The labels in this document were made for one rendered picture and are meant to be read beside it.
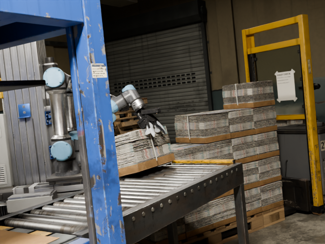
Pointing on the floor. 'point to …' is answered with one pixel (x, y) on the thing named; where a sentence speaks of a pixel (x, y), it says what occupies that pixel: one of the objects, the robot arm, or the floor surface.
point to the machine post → (95, 127)
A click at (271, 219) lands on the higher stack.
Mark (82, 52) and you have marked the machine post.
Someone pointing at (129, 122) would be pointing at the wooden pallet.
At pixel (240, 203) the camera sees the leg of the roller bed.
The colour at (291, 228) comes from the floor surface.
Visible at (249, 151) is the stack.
